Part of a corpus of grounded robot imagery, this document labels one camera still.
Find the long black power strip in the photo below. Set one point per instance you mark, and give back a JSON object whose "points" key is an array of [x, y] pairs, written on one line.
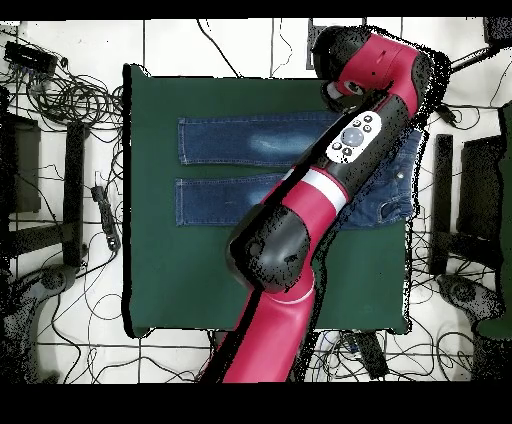
{"points": [[372, 356]]}

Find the dark green table cloth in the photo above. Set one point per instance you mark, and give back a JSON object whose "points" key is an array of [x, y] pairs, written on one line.
{"points": [[180, 280]]}

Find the dark flat panel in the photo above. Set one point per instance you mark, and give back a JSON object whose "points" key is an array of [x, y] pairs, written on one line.
{"points": [[26, 168], [480, 188]]}

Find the dark speckled box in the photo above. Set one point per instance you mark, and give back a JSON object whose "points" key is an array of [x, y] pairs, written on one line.
{"points": [[498, 32]]}

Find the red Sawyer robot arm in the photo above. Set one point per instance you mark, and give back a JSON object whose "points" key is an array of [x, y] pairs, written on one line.
{"points": [[272, 340]]}

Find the grey rectangular frame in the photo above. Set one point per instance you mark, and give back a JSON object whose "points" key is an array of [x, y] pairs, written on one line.
{"points": [[308, 62]]}

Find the black power adapter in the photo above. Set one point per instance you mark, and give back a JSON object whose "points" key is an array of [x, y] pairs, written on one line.
{"points": [[448, 116]]}

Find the blue denim jeans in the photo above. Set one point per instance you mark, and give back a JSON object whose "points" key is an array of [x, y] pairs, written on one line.
{"points": [[224, 140]]}

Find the black stand beam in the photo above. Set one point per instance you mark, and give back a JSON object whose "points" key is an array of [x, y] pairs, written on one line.
{"points": [[442, 192], [74, 192]]}

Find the black electronics box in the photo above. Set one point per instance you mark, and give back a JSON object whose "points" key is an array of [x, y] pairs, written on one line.
{"points": [[30, 58]]}

